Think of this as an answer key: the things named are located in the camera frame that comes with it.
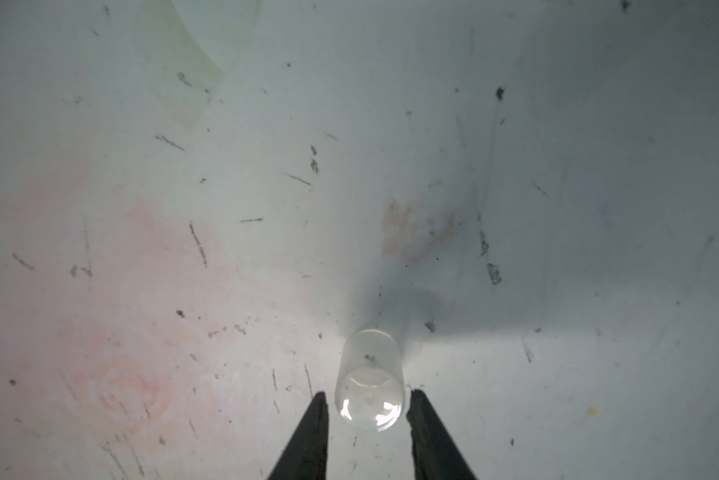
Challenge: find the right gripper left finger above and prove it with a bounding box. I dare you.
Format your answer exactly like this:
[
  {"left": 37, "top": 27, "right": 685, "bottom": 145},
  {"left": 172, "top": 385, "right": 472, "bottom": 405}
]
[{"left": 268, "top": 391, "right": 329, "bottom": 480}]

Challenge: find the white glue stick cap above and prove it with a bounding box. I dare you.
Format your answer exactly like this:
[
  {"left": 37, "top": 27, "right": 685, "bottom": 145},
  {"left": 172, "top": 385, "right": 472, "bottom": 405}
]
[{"left": 334, "top": 329, "right": 405, "bottom": 432}]

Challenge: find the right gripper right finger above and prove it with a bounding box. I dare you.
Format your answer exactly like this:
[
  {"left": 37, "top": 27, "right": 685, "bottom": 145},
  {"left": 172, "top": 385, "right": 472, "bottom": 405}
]
[{"left": 407, "top": 389, "right": 477, "bottom": 480}]

